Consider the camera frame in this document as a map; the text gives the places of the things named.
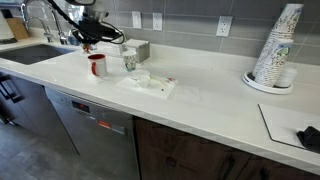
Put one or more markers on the small white cup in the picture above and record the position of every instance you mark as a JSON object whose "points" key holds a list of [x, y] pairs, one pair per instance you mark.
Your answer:
{"points": [[144, 81]]}

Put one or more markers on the black object on board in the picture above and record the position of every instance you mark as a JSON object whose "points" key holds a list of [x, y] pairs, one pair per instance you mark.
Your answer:
{"points": [[310, 138]]}

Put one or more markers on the short paper cup stack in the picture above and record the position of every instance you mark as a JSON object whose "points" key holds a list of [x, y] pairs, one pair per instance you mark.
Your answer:
{"points": [[270, 65]]}

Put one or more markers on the metal napkin holder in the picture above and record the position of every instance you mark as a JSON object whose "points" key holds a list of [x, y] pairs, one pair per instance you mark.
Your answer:
{"points": [[141, 47]]}

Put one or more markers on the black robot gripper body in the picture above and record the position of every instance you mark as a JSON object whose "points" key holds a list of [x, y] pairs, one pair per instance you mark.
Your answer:
{"points": [[87, 42]]}

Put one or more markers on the stainless steel dishwasher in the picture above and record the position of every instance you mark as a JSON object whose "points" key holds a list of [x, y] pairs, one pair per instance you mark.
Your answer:
{"points": [[103, 136]]}

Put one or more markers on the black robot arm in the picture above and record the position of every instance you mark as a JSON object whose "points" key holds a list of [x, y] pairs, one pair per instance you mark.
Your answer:
{"points": [[91, 27]]}

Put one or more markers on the kitchen sink basin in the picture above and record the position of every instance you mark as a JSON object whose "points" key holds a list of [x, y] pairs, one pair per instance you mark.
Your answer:
{"points": [[28, 55]]}

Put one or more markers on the white outlet right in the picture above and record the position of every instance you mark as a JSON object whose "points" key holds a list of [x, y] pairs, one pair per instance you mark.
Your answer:
{"points": [[224, 26]]}

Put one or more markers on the white wall switch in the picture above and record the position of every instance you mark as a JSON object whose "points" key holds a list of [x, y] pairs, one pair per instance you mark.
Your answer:
{"points": [[136, 20]]}

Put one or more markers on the wooden cutting board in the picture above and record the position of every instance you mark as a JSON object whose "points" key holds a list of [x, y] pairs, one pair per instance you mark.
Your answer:
{"points": [[17, 27]]}

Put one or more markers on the red and white mug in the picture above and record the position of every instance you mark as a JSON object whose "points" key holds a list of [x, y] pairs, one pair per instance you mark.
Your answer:
{"points": [[97, 65]]}

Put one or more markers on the white cutting board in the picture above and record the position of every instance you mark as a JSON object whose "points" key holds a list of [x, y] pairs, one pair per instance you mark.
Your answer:
{"points": [[283, 124]]}

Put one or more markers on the white wall outlet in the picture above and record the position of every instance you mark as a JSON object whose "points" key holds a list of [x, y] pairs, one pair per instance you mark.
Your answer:
{"points": [[157, 21]]}

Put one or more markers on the dark wood cabinet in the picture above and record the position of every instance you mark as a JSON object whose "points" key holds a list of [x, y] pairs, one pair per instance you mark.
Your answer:
{"points": [[169, 154]]}

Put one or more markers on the tall paper cup stack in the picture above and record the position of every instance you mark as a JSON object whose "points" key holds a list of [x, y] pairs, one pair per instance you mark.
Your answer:
{"points": [[286, 24]]}

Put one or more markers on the patterned paper cup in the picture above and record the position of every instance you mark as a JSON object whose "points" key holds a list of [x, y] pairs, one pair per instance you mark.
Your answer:
{"points": [[130, 60]]}

